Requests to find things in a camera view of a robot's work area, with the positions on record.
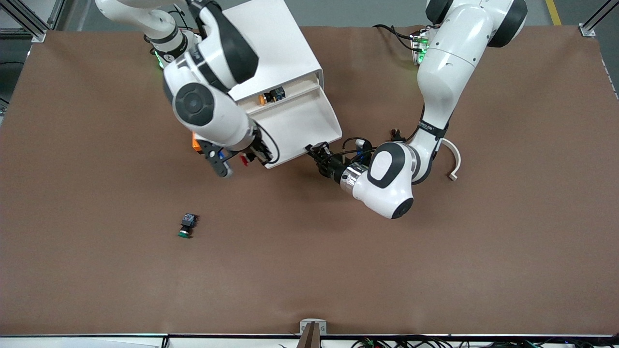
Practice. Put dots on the yellow push button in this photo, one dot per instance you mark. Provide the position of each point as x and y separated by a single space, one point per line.
271 96

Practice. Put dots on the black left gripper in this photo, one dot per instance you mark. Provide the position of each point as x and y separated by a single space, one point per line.
331 168

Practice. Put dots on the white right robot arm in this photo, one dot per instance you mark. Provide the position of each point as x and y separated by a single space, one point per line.
203 106

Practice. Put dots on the red push button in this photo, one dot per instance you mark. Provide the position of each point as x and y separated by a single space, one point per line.
244 160

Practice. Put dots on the white curved plastic bracket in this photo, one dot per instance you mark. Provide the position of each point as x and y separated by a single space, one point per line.
457 157

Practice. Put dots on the metal base connector plate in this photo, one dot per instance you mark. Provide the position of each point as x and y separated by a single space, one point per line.
420 46

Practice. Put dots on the green push button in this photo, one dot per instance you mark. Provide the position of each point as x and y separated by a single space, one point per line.
186 225

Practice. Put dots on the white plastic drawer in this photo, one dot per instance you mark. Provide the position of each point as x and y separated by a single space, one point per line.
300 125

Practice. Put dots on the grey metal table bracket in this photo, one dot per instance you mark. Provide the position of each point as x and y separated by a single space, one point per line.
304 325

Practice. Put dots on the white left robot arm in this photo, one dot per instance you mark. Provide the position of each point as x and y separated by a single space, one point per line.
449 58

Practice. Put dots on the white drawer cabinet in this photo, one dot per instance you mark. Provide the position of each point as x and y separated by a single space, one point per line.
280 43

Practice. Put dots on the aluminium frame profile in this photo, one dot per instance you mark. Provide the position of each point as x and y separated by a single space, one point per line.
595 21
29 19

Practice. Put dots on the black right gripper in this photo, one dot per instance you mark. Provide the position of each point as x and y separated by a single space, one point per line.
261 146

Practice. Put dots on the orange button enclosure box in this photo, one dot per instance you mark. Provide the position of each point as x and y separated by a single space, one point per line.
196 144

